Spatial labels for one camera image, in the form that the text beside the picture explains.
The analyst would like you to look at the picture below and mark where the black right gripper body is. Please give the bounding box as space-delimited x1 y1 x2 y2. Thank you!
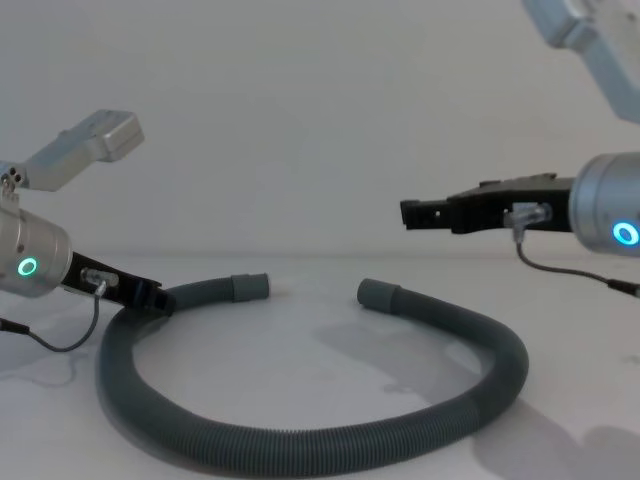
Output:
446 172 577 236

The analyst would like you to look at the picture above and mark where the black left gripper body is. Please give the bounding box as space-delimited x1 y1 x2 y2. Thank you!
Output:
60 251 165 311

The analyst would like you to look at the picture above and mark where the white table cloth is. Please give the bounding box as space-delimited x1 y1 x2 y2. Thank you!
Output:
0 248 640 480

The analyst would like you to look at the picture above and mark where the thin dark left gripper cable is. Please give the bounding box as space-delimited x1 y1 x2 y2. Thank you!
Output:
0 268 118 354

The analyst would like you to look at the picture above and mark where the thin dark gripper cable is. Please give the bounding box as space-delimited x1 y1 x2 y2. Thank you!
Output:
503 202 640 298
0 268 118 354

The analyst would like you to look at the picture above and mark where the thin dark right gripper cable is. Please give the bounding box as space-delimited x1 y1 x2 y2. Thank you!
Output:
503 202 640 298

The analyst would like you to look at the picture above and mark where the pale backdrop wall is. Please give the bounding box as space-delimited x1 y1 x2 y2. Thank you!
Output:
0 0 640 261

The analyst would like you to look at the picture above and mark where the grey corrugated hose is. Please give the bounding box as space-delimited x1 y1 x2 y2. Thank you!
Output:
97 272 530 479

